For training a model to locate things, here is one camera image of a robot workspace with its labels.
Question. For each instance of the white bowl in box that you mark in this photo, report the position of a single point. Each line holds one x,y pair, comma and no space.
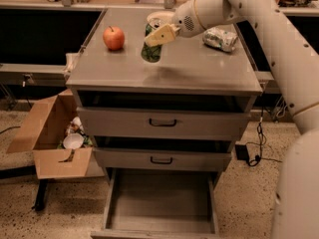
73,141

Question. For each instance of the middle grey drawer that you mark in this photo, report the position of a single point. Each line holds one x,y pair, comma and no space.
161,159

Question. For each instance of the top grey drawer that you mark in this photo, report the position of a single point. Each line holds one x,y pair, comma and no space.
163,124

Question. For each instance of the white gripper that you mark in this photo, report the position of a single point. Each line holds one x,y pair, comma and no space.
184,20

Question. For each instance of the red apple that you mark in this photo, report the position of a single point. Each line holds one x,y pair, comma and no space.
114,38

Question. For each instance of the grey drawer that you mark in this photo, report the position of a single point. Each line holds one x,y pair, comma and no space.
161,159
163,124
159,204

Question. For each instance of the bottom grey drawer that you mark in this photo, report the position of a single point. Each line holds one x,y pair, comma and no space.
159,204

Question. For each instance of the black table leg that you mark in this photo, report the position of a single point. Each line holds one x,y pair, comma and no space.
39,203

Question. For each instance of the green soda can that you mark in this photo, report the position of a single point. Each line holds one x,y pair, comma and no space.
151,54

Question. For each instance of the cardboard box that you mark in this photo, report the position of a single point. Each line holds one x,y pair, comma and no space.
43,130

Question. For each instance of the black power adapter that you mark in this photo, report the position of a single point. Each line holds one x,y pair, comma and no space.
241,152

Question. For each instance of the grey drawer cabinet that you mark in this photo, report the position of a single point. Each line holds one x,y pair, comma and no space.
188,77

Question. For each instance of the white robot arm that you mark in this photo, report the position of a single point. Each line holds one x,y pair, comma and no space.
295,67

